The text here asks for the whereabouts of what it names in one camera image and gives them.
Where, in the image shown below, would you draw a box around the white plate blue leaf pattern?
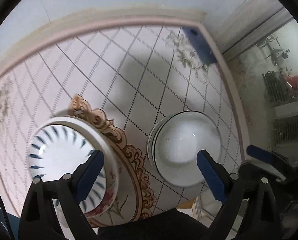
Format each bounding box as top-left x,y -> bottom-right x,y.
28,122 -> 107,214

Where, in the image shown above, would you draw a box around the white bowl red flowers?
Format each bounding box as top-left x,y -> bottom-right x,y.
29,116 -> 119,215

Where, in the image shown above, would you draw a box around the black radiator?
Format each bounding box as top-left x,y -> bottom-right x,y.
262,71 -> 298,106

